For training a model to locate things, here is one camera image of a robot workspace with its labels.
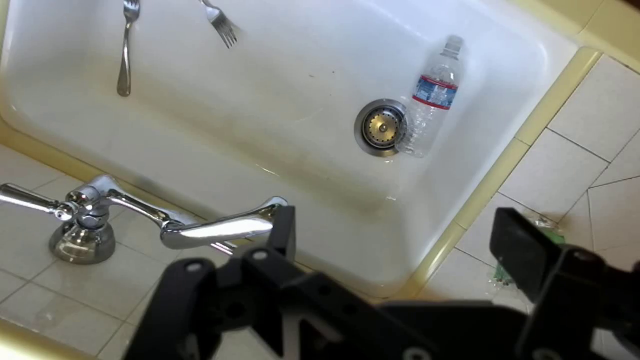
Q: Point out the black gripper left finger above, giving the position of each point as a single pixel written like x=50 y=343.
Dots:
x=274 y=258

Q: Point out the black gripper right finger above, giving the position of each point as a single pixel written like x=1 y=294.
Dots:
x=557 y=252

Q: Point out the chrome faucet with nozzle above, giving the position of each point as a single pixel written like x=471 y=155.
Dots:
x=87 y=236

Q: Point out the metal sink drain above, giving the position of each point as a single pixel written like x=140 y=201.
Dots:
x=381 y=126

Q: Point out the white porcelain sink basin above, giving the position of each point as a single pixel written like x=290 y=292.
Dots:
x=225 y=129

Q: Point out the silver fork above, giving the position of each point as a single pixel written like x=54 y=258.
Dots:
x=220 y=22

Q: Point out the silver spoon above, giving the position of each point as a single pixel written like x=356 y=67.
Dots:
x=124 y=75

